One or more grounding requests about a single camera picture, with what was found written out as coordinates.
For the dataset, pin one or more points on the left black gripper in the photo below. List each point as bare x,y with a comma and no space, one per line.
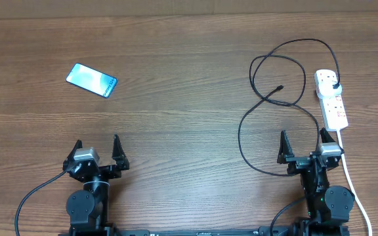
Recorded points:
114,172

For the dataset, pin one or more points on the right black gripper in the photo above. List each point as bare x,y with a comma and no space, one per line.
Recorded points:
284,155

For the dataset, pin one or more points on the black Samsung Galaxy smartphone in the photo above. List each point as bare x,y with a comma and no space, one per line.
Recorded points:
91,80

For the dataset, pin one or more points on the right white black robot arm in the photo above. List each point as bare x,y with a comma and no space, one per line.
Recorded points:
328,206

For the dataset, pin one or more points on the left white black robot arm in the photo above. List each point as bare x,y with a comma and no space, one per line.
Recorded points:
88,208

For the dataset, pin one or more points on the white charger plug adapter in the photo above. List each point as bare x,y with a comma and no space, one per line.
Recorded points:
329,89

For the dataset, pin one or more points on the white power strip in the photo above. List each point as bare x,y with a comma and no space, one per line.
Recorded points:
333,109

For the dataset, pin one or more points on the brown cardboard backdrop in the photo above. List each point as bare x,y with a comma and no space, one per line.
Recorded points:
15,9

